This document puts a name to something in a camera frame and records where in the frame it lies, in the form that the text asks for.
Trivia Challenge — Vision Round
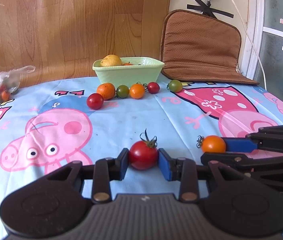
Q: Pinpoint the orange cherry tomato front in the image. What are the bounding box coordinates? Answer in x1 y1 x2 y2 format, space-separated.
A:
197 135 226 153

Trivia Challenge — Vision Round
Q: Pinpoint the orange cherry tomato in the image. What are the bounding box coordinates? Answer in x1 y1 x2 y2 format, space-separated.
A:
122 62 133 66
197 135 226 153
129 83 145 99

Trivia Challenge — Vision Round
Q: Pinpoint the red cherry tomato with stem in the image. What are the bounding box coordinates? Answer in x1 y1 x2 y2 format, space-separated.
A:
129 129 158 170

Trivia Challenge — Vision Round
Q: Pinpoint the small red cherry tomato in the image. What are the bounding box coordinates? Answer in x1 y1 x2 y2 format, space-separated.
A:
147 82 160 94

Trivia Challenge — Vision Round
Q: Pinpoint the white framed glass door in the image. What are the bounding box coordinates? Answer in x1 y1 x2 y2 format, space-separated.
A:
241 0 283 101

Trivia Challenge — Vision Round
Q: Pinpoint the Peppa Pig blue bedsheet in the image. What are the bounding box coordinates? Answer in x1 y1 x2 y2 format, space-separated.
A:
0 76 283 240

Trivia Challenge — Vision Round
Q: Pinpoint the large red cherry tomato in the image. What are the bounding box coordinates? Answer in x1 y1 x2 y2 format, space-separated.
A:
86 93 104 110

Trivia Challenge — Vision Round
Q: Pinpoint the brown seat cushion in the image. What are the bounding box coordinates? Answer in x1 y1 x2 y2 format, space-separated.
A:
160 10 258 85

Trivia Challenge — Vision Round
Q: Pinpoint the mandarin orange near basket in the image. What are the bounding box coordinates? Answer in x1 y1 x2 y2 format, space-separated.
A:
96 83 116 100

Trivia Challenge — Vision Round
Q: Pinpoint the dark green cherry tomato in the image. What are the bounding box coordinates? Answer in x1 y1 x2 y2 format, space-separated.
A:
116 85 130 99

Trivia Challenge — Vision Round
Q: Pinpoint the orange cherry tomato back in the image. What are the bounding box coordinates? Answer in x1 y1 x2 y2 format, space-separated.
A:
129 83 145 99

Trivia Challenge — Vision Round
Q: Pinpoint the light green plastic basket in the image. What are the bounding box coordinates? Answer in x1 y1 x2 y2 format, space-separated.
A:
92 57 165 87

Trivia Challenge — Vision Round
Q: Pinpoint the black tape cross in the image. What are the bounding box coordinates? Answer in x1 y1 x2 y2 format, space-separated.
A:
186 0 234 19

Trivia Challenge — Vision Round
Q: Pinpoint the yellow lemon in basket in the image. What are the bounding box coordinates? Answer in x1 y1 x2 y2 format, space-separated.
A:
100 54 123 67

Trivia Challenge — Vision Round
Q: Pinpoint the orange cherry tomato middle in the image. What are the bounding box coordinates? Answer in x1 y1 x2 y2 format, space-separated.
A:
122 62 133 66

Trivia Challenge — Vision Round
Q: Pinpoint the wooden laminate board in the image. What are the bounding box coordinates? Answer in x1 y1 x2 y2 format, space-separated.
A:
0 0 170 86

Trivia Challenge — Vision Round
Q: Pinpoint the white power cable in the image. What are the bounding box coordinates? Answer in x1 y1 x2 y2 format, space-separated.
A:
218 0 268 91

